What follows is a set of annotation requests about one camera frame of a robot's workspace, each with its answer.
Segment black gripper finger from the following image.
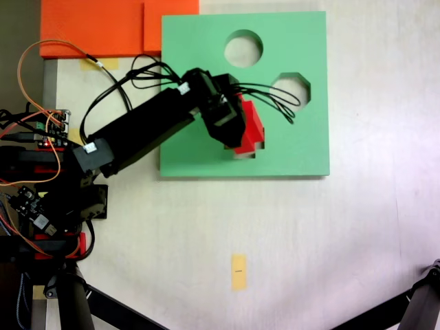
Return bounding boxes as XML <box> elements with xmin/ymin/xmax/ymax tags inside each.
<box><xmin>212</xmin><ymin>120</ymin><xmax>248</xmax><ymax>148</ymax></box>

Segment red cross columnar block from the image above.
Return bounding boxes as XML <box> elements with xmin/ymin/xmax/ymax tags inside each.
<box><xmin>232</xmin><ymin>99</ymin><xmax>267</xmax><ymax>156</ymax></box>

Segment green shape hole board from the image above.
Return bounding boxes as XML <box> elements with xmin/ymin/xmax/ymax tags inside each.
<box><xmin>159</xmin><ymin>10</ymin><xmax>331</xmax><ymax>179</ymax></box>

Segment orange flat block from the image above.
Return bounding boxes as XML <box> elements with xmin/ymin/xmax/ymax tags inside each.
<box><xmin>39</xmin><ymin>0</ymin><xmax>200</xmax><ymax>58</ymax></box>

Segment yellow tape black mark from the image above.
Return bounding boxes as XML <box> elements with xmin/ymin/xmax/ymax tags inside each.
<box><xmin>231</xmin><ymin>254</ymin><xmax>248</xmax><ymax>292</ymax></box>

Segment circuit board green terminal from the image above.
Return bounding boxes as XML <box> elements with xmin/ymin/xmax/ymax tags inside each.
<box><xmin>34</xmin><ymin>109</ymin><xmax>72</xmax><ymax>147</ymax></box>

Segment red printed base clamp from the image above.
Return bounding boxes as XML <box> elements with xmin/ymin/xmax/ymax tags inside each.
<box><xmin>34</xmin><ymin>146</ymin><xmax>75</xmax><ymax>173</ymax></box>
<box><xmin>32</xmin><ymin>232</ymin><xmax>87</xmax><ymax>259</ymax></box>

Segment black tripod brace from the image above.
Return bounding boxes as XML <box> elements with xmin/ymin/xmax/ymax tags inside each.
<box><xmin>84</xmin><ymin>285</ymin><xmax>169</xmax><ymax>330</ymax></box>
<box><xmin>328</xmin><ymin>288</ymin><xmax>413</xmax><ymax>330</ymax></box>

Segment black driver circuit board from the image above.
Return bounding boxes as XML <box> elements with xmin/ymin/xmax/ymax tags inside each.
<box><xmin>10</xmin><ymin>185</ymin><xmax>58</xmax><ymax>238</ymax></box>

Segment black tripod leg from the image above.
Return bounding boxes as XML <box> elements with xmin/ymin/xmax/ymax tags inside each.
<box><xmin>43</xmin><ymin>267</ymin><xmax>96</xmax><ymax>330</ymax></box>
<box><xmin>400</xmin><ymin>258</ymin><xmax>440</xmax><ymax>330</ymax></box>

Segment black wrist cable loops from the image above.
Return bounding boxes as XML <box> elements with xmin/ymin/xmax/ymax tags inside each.
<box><xmin>235</xmin><ymin>81</ymin><xmax>297</xmax><ymax>125</ymax></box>

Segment black elbow cable loop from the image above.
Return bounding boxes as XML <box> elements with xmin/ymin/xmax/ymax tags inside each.
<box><xmin>130</xmin><ymin>54</ymin><xmax>182</xmax><ymax>91</ymax></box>

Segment long black cable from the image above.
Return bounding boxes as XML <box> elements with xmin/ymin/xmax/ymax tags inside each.
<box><xmin>79</xmin><ymin>54</ymin><xmax>135</xmax><ymax>145</ymax></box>

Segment thin orange wire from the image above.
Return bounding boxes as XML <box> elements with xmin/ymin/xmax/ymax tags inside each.
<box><xmin>16</xmin><ymin>39</ymin><xmax>92</xmax><ymax>121</ymax></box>

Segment black usb cable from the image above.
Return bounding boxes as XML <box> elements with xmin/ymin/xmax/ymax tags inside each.
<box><xmin>0</xmin><ymin>130</ymin><xmax>37</xmax><ymax>142</ymax></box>

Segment braided blue white cable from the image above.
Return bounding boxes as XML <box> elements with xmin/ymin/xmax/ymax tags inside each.
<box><xmin>15</xmin><ymin>271</ymin><xmax>30</xmax><ymax>330</ymax></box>

